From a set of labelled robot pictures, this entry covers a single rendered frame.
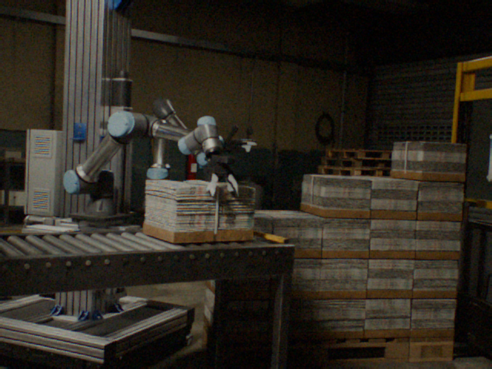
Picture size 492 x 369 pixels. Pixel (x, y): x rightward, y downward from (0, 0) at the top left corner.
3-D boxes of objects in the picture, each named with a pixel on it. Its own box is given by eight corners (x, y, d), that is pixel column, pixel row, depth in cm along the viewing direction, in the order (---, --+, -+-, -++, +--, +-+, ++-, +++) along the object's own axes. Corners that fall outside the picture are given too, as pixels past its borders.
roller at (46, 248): (36, 246, 249) (36, 234, 249) (71, 268, 210) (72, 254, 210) (22, 247, 246) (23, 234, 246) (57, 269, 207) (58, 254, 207)
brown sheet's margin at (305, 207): (299, 209, 380) (300, 202, 380) (343, 211, 388) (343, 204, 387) (322, 217, 343) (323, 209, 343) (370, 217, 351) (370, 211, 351)
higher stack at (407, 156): (377, 341, 400) (390, 141, 394) (420, 340, 408) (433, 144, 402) (408, 362, 363) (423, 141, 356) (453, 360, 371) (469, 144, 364)
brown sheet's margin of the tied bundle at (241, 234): (218, 230, 285) (219, 221, 285) (253, 239, 261) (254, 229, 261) (187, 231, 276) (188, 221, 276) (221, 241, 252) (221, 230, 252)
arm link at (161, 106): (160, 91, 351) (215, 158, 354) (163, 93, 362) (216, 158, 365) (144, 104, 351) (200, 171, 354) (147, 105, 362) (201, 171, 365)
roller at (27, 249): (18, 247, 245) (19, 234, 245) (52, 270, 206) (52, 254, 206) (4, 247, 243) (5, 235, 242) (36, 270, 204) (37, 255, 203)
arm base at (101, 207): (78, 214, 310) (79, 194, 310) (98, 211, 324) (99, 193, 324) (103, 216, 304) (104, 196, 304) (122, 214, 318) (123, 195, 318)
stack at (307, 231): (201, 346, 369) (207, 207, 365) (379, 341, 401) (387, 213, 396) (213, 370, 332) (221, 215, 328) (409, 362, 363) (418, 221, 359)
